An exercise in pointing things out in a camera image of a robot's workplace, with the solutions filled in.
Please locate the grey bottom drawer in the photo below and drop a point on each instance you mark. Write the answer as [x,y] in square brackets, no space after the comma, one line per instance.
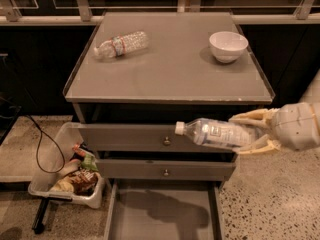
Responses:
[164,210]

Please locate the white ceramic bowl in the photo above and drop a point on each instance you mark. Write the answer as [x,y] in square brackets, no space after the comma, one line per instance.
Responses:
[227,46]

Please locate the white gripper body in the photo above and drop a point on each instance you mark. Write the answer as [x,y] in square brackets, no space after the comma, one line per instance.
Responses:
[293,125]

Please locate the grey drawer cabinet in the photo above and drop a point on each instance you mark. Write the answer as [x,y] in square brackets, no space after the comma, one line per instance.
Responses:
[174,79]

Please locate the brown snack bag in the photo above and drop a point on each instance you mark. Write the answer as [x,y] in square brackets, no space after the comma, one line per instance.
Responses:
[81,182]

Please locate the brass top drawer knob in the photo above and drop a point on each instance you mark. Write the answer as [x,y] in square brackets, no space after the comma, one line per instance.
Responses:
[166,141]

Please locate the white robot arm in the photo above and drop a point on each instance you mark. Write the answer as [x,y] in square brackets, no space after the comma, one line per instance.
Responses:
[294,127]

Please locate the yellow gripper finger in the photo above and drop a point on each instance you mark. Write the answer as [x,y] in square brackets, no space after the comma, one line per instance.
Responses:
[265,144]
[258,118]

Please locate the green snack bag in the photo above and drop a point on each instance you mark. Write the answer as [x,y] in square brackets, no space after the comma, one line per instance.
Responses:
[89,163]

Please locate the blue label plastic bottle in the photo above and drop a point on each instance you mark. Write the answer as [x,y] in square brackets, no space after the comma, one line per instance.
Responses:
[218,134]

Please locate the grey drawer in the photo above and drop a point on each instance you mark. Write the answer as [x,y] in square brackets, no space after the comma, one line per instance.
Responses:
[139,137]
[164,210]
[153,169]

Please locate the grey top drawer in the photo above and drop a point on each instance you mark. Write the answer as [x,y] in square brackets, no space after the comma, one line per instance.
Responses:
[139,137]

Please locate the clear plastic water bottle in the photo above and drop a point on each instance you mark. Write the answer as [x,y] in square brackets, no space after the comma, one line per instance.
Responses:
[122,44]

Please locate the black floor bar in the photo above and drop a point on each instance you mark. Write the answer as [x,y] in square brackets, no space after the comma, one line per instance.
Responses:
[38,226]

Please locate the grey middle drawer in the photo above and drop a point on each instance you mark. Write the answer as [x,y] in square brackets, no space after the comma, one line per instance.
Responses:
[153,169]

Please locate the white plastic bin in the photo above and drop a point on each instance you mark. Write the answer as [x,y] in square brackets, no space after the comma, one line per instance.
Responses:
[52,158]

